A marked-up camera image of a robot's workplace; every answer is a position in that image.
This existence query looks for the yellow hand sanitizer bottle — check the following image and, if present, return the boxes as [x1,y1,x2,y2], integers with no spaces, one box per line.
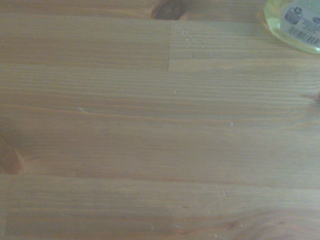
[257,0,320,55]

